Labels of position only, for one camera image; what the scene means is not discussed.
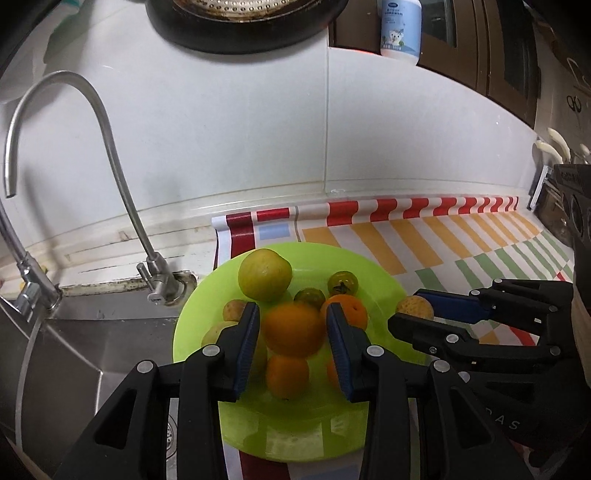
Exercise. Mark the steel sink faucet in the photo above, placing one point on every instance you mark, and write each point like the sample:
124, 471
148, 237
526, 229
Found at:
32, 277

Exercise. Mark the small yellow-brown fruit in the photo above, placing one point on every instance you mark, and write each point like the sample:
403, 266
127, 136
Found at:
415, 307
233, 310

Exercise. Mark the stainless steel sink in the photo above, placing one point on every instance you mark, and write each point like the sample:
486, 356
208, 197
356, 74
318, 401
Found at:
69, 360

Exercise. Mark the black round pan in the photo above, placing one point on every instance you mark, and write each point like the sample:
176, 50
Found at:
240, 18

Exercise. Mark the tall gooseneck steel faucet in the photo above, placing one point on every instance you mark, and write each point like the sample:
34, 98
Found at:
115, 161

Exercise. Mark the large orange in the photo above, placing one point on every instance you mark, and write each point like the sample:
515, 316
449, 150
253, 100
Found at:
293, 330

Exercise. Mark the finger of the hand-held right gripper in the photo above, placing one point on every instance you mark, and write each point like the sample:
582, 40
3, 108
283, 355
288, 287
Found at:
452, 307
415, 330

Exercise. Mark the metal utensil rack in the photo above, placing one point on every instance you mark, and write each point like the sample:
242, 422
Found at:
540, 184

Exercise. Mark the white plastic bottle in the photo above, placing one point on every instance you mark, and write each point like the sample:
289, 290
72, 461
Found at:
399, 32

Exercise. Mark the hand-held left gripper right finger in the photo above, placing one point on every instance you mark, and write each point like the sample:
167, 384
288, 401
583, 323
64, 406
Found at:
339, 355

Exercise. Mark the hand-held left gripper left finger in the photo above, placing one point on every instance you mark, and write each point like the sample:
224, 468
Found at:
247, 350

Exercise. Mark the small orange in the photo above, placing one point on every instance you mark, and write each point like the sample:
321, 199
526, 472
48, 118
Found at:
286, 376

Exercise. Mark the medium orange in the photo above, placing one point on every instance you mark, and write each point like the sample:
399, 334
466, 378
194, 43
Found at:
355, 311

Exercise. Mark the dark wooden cabinet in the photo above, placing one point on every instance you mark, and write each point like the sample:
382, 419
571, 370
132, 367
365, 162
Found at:
485, 46

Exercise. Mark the small green-yellow citrus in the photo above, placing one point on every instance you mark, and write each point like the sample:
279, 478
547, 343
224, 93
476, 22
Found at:
310, 297

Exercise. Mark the green persimmon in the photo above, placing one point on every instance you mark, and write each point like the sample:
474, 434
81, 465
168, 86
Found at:
342, 283

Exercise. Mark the green plastic plate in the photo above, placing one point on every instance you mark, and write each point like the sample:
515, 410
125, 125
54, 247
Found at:
286, 429

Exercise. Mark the colourful striped tablecloth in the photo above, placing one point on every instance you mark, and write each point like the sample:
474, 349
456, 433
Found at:
461, 240

